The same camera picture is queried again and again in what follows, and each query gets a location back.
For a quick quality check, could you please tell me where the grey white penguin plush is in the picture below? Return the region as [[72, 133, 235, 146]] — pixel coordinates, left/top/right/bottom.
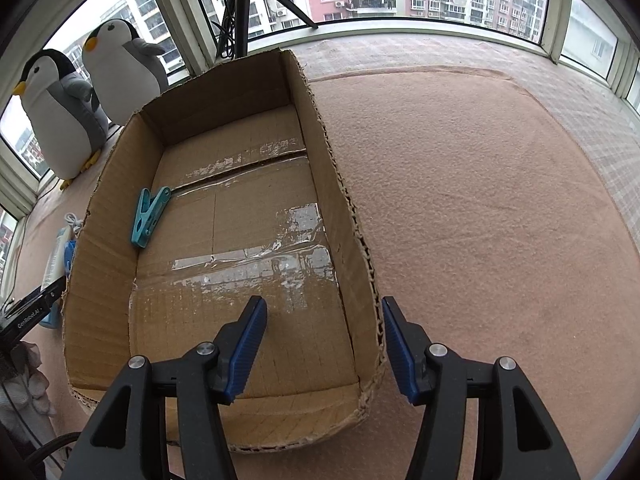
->
[[12, 49, 110, 191], [81, 19, 170, 127]]

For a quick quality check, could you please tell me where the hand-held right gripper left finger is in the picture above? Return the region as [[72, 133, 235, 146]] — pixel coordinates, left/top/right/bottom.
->
[[60, 296, 268, 480]]

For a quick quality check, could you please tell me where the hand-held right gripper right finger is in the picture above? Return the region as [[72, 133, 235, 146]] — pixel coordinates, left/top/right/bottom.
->
[[381, 296, 581, 480]]

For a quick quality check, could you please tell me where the black tripod cable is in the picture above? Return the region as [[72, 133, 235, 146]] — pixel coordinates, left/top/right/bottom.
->
[[212, 0, 241, 61]]

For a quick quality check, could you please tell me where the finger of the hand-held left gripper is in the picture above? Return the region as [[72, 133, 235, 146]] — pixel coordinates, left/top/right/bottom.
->
[[41, 276, 68, 305]]

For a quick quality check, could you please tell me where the beige fleece blanket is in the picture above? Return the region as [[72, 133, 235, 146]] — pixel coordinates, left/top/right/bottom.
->
[[15, 30, 640, 480]]

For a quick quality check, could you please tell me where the black tripod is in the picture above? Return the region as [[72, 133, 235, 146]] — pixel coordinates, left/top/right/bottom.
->
[[215, 0, 319, 61]]

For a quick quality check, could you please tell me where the white tube with blue cap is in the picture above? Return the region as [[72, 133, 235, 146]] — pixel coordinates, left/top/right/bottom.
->
[[39, 225, 72, 330]]

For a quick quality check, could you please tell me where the white window frame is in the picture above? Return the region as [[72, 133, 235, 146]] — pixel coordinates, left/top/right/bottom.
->
[[0, 0, 640, 281]]

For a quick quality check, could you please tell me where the cardboard box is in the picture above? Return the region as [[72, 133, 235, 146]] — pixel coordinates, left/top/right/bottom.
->
[[61, 49, 387, 453]]

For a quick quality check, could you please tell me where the teal plastic clothespin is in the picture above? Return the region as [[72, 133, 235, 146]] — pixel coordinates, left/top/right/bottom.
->
[[131, 187, 172, 249]]

